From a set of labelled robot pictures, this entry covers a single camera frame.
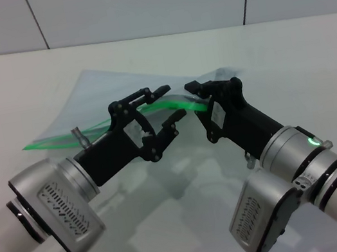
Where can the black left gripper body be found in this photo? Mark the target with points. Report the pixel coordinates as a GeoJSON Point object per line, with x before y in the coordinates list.
{"type": "Point", "coordinates": [111, 155]}

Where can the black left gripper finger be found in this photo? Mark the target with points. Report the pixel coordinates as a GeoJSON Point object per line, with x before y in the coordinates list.
{"type": "Point", "coordinates": [146, 94]}
{"type": "Point", "coordinates": [166, 133]}

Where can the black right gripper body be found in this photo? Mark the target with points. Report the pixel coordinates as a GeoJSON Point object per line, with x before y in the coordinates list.
{"type": "Point", "coordinates": [243, 122]}

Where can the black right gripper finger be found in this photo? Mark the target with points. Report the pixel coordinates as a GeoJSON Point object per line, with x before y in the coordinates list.
{"type": "Point", "coordinates": [214, 88]}
{"type": "Point", "coordinates": [209, 125]}

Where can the clear document bag green zipper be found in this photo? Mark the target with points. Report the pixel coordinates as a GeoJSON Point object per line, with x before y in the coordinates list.
{"type": "Point", "coordinates": [92, 100]}

